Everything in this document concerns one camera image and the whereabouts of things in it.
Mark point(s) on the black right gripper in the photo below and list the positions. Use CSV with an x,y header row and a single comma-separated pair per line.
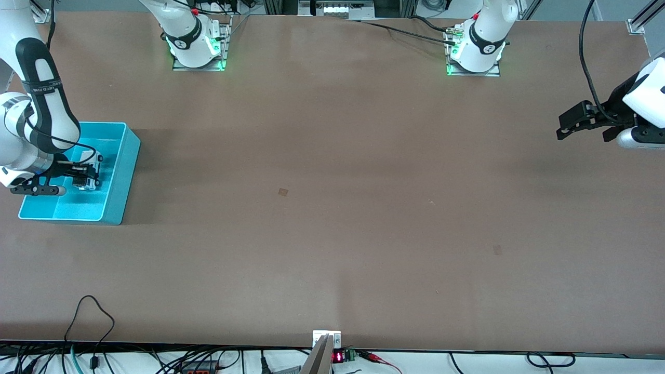
x,y
66,168

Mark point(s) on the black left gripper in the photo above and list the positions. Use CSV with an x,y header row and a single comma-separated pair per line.
x,y
616,105

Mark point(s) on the white jeep toy black roof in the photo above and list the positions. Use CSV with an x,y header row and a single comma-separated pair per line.
x,y
85,183

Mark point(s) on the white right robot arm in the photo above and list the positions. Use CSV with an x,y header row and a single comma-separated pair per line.
x,y
52,119

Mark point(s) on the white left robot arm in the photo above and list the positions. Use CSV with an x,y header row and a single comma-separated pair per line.
x,y
483,49

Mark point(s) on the turquoise plastic bin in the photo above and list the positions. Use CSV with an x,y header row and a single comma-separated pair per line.
x,y
117,182

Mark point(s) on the aluminium corner profile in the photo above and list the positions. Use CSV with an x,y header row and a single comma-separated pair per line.
x,y
635,27
44,15

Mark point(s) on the dark power strip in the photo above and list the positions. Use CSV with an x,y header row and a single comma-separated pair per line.
x,y
200,370

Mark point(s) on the lit metal equipment box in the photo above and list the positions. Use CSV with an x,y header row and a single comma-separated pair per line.
x,y
337,9

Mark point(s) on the red digit display module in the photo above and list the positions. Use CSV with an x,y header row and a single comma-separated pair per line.
x,y
338,357

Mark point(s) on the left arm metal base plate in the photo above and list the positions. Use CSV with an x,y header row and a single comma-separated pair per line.
x,y
493,73

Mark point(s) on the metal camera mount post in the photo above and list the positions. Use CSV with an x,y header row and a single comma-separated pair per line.
x,y
319,358

